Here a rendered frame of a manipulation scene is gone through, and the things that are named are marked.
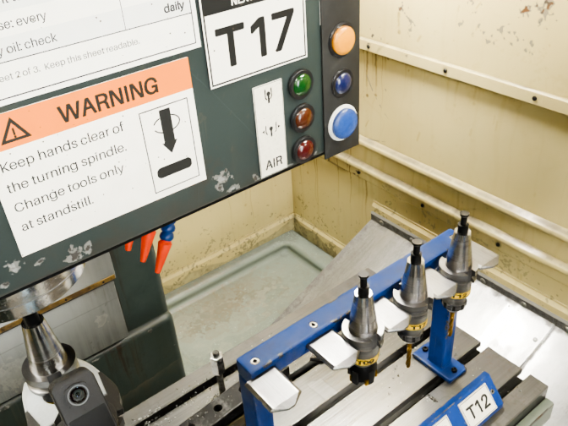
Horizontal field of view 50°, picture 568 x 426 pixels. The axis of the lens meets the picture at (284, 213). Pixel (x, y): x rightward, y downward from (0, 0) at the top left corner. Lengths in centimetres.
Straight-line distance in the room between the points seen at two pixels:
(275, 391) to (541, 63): 81
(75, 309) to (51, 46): 97
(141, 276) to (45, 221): 97
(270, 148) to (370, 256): 121
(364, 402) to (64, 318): 63
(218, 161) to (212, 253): 150
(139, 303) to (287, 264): 74
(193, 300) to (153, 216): 149
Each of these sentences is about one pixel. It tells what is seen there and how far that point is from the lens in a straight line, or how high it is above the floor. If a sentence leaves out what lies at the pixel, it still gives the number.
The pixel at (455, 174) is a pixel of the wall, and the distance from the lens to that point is 153.
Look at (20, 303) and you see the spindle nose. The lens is 65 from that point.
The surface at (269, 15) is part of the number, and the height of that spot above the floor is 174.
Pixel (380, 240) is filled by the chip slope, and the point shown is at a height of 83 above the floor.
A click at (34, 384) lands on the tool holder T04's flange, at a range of 80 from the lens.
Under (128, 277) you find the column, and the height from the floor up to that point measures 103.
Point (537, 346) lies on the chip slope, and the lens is 153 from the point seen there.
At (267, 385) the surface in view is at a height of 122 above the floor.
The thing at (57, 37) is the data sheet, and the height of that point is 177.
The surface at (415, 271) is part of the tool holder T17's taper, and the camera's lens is 95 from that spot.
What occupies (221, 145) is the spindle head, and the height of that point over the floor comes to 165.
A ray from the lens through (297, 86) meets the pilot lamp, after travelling 54.
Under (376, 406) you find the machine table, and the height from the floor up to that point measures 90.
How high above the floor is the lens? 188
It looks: 34 degrees down
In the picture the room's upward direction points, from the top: 4 degrees counter-clockwise
